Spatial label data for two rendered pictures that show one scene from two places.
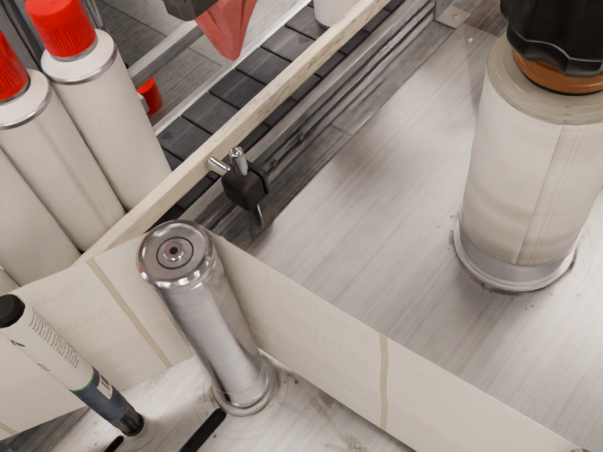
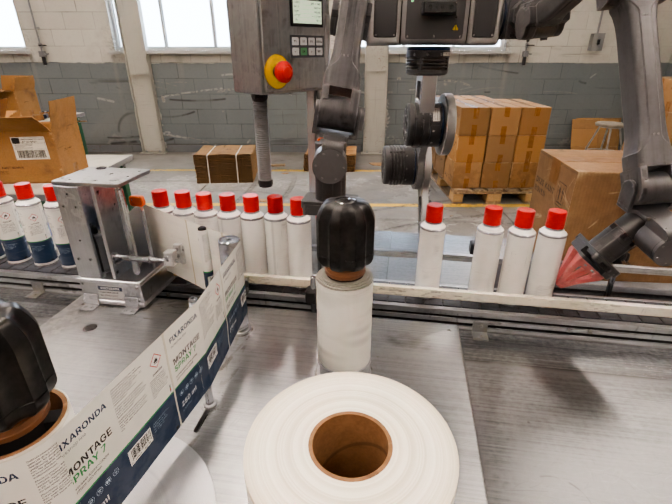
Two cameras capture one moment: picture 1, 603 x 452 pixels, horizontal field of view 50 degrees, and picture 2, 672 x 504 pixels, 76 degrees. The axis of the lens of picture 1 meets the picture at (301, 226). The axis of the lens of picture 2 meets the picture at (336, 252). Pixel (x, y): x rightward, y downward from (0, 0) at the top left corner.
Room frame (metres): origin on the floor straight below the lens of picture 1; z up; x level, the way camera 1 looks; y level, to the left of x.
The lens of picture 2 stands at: (-0.12, -0.58, 1.36)
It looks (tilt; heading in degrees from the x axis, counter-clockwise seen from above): 25 degrees down; 50
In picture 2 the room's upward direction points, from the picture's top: straight up
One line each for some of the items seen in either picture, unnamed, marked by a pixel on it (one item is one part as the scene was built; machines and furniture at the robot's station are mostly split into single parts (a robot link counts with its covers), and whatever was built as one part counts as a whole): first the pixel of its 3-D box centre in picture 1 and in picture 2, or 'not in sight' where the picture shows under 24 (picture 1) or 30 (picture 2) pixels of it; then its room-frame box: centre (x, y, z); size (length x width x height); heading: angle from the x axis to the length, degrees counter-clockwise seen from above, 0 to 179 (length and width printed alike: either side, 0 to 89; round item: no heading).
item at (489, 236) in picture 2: not in sight; (486, 254); (0.62, -0.16, 0.98); 0.05 x 0.05 x 0.20
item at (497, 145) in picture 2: not in sight; (480, 145); (3.98, 1.97, 0.45); 1.20 x 0.84 x 0.89; 51
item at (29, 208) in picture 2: not in sight; (35, 224); (-0.06, 0.62, 0.98); 0.05 x 0.05 x 0.20
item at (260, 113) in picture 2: not in sight; (262, 140); (0.37, 0.27, 1.18); 0.04 x 0.04 x 0.21
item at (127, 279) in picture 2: not in sight; (119, 236); (0.06, 0.34, 1.01); 0.14 x 0.13 x 0.26; 131
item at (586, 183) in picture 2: not in sight; (606, 212); (1.08, -0.22, 0.99); 0.30 x 0.24 x 0.27; 135
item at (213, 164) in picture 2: not in sight; (227, 163); (2.07, 4.05, 0.16); 0.65 x 0.54 x 0.32; 144
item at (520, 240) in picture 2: not in sight; (516, 257); (0.66, -0.21, 0.98); 0.05 x 0.05 x 0.20
